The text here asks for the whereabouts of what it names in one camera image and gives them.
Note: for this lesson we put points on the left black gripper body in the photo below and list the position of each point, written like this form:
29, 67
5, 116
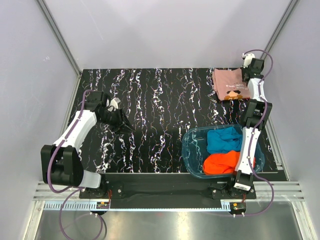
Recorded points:
113, 118

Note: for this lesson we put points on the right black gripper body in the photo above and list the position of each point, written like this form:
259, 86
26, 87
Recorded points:
244, 70

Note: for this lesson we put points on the pink t shirt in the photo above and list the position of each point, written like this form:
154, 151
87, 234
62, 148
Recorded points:
229, 85

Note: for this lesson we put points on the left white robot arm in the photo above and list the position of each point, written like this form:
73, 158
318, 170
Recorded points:
60, 162

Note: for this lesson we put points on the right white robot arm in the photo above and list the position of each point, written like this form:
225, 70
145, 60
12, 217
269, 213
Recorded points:
253, 120

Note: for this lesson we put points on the blue transparent plastic bin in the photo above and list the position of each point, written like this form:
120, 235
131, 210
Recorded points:
194, 150

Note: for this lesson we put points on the blue t shirt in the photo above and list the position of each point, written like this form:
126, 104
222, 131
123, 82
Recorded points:
223, 140

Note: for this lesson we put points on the left small control board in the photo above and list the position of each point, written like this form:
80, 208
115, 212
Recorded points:
103, 205

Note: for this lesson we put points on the small control board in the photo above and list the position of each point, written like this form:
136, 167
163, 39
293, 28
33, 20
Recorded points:
103, 205
239, 206

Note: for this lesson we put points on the orange t shirt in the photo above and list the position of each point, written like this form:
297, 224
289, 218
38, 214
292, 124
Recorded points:
221, 163

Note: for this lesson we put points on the right small control board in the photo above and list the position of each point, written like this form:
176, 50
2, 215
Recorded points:
239, 206

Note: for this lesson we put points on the right aluminium corner post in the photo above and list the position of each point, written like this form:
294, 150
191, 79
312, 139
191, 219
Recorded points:
284, 19

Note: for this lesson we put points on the aluminium corner post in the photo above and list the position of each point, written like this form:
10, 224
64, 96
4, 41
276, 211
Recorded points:
284, 19
58, 36

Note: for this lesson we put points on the left aluminium corner post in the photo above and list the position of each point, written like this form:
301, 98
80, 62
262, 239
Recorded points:
58, 36

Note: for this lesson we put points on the aluminium frame rail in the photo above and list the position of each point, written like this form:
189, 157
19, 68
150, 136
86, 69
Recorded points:
261, 191

